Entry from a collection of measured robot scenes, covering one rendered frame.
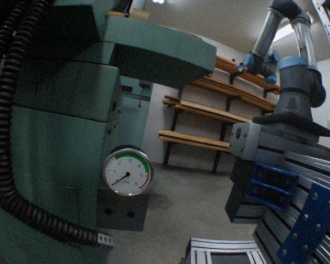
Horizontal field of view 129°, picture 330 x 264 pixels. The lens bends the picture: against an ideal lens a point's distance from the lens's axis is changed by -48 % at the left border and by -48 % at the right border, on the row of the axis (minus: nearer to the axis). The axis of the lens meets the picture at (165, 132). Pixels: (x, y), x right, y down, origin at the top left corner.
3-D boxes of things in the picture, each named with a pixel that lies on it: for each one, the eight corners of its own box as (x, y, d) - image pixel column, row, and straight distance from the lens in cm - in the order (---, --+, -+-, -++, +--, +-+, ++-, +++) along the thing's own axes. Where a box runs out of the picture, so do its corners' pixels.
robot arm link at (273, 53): (272, 59, 86) (271, 46, 91) (259, 65, 93) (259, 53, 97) (281, 65, 91) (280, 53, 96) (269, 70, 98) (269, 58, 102)
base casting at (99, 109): (-34, 95, 52) (-26, 60, 53) (48, 104, 93) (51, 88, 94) (109, 124, 23) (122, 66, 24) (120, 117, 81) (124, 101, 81)
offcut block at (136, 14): (141, 34, 33) (144, 23, 35) (146, 23, 30) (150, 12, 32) (125, 30, 33) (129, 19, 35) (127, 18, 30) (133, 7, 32)
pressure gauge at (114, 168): (99, 205, 20) (104, 143, 17) (102, 191, 24) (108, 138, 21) (147, 210, 21) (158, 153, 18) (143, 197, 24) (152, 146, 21)
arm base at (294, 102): (293, 127, 64) (296, 103, 67) (320, 128, 54) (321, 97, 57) (264, 118, 56) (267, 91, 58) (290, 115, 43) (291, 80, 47)
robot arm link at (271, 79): (256, 79, 85) (257, 61, 90) (270, 86, 92) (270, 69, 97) (266, 76, 80) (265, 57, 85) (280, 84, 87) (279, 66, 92)
